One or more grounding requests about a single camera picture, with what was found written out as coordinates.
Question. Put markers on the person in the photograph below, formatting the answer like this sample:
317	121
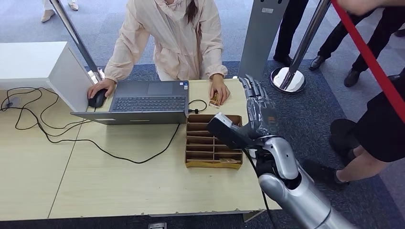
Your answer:
47	14
379	132
400	33
289	28
373	41
177	41

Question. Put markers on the black computer mouse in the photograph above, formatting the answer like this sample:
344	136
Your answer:
97	100

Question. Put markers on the white cabinet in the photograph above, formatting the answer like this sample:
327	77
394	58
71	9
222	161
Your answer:
31	63

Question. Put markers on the grey floor socket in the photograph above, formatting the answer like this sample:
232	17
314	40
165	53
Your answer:
157	226

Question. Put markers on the dark grey laptop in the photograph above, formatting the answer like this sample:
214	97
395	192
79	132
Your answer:
142	104

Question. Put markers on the gold printed card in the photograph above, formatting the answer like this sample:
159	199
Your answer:
227	160
215	99

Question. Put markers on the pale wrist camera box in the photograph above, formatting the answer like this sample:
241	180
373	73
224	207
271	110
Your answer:
224	120

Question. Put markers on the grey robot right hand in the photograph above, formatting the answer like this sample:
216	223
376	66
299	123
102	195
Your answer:
262	117

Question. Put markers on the person's hand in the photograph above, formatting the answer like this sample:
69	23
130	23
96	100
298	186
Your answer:
360	6

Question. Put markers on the person's left hand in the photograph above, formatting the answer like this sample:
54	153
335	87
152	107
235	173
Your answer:
220	85

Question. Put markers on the person's right hand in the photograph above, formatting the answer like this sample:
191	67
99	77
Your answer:
102	84

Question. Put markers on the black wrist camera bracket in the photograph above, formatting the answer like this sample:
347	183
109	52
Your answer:
227	136

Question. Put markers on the chrome stanchion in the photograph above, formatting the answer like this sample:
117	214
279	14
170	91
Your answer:
74	34
299	47

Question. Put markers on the wooden card organizer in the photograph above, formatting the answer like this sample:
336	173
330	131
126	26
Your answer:
199	148

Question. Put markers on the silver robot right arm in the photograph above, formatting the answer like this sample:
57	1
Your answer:
300	196

